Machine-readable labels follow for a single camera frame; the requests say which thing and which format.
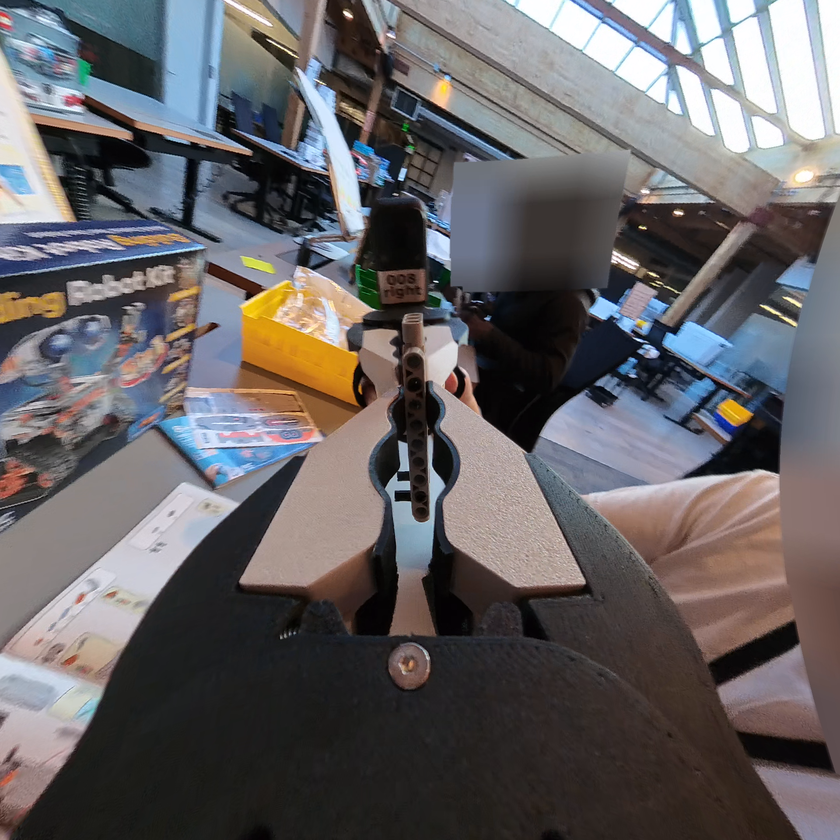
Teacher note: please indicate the grey office desk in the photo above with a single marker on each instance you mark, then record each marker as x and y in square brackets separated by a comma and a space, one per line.
[223, 266]

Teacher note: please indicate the yellow sticky note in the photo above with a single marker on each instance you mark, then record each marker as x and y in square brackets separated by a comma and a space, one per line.
[258, 264]

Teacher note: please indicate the clear plastic bags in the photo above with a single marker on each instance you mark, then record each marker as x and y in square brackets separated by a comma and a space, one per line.
[315, 308]

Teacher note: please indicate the toy car set box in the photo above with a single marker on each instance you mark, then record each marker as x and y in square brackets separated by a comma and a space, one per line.
[39, 65]

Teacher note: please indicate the blue plastic bin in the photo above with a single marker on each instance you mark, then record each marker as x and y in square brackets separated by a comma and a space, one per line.
[733, 417]

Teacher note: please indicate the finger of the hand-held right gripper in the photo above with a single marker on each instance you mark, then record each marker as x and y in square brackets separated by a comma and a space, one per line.
[379, 358]
[445, 354]

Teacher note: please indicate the open instruction booklet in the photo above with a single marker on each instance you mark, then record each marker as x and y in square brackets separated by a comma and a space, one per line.
[98, 590]

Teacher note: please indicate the white storage bin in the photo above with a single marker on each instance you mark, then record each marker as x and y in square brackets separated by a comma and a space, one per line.
[695, 344]

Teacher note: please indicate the green parts bin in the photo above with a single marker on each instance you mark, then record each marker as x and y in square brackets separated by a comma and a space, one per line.
[364, 282]

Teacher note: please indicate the blue leaflet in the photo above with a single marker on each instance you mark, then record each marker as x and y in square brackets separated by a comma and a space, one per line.
[229, 469]

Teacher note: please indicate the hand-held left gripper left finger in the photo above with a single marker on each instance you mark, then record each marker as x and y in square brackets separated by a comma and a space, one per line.
[315, 525]

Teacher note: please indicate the black office chair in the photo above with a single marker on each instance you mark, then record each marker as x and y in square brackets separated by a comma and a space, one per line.
[241, 118]
[272, 124]
[604, 354]

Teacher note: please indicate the blue robot kit box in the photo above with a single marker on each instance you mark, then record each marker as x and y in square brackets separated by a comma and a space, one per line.
[98, 367]

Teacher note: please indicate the person's right hand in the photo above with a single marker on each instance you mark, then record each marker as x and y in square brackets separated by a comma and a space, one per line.
[463, 390]

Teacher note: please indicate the grey perforated building beam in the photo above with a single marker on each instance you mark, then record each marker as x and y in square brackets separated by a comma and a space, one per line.
[420, 433]
[413, 331]

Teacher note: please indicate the yellow plastic bin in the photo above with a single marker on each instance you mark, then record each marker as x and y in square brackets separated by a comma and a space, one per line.
[289, 361]

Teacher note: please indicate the wood-topped desk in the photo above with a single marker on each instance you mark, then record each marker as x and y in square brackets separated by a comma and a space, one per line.
[282, 148]
[164, 121]
[85, 121]

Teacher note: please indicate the tilted instruction poster board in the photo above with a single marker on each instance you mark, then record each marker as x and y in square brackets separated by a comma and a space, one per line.
[334, 151]

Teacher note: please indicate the sticker sheet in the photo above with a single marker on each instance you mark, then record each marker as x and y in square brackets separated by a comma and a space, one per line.
[243, 420]

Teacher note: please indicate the white instruction poster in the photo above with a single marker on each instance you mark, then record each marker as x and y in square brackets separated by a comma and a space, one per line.
[19, 170]

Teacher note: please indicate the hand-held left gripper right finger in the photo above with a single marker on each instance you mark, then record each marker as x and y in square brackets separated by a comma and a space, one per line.
[512, 525]

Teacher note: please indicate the paper sign on stand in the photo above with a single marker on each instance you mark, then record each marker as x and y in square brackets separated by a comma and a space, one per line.
[638, 300]

